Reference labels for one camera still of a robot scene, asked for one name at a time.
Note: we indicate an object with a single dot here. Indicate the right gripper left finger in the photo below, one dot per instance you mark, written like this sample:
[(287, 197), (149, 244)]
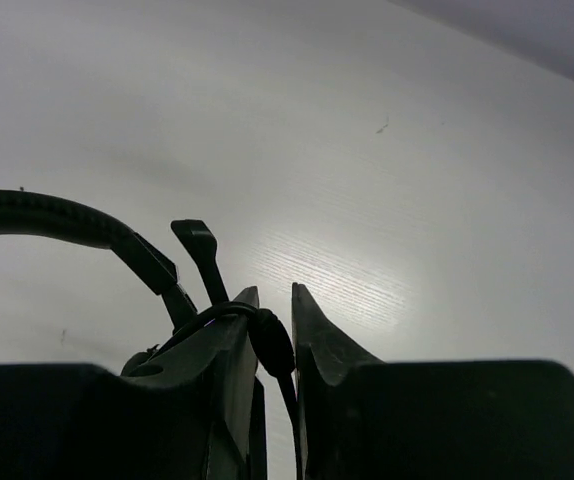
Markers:
[(194, 412)]

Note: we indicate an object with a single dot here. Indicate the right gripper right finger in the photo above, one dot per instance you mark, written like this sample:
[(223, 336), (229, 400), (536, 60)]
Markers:
[(364, 418)]

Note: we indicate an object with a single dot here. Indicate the black headset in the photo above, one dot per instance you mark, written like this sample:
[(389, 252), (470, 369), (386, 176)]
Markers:
[(34, 214)]

